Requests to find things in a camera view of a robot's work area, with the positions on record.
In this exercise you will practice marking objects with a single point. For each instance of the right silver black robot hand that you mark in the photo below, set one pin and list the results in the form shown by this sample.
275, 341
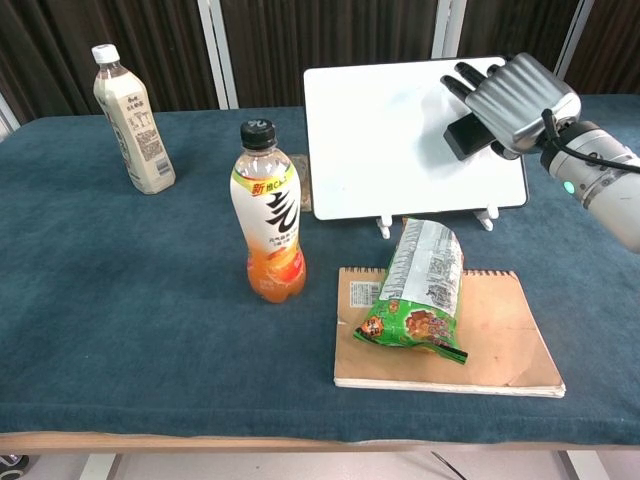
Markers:
520, 100

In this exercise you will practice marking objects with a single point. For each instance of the green snack bag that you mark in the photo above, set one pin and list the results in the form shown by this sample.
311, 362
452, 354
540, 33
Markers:
425, 290

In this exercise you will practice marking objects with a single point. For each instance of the white partition post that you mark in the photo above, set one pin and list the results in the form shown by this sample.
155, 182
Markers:
6, 117
575, 35
217, 50
448, 27

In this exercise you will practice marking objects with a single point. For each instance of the beige milk tea bottle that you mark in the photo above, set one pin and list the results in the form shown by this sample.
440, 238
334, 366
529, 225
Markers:
140, 140

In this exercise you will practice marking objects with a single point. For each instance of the clear nut snack packet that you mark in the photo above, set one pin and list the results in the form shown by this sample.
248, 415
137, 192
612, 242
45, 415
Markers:
303, 182

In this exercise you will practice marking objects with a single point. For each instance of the blue table cloth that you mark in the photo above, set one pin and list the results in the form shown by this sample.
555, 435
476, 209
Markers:
150, 325

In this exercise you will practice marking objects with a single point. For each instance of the orange drink bottle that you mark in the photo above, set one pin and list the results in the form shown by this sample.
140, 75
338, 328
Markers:
272, 220

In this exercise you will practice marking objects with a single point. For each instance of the white board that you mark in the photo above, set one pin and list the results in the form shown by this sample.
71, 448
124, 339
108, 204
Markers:
370, 145

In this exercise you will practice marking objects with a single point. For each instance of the brown spiral notebook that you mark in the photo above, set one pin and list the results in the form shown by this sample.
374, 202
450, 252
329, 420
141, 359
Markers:
500, 345

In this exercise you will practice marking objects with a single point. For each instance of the small black box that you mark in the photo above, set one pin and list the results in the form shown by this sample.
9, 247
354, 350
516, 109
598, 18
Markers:
465, 137

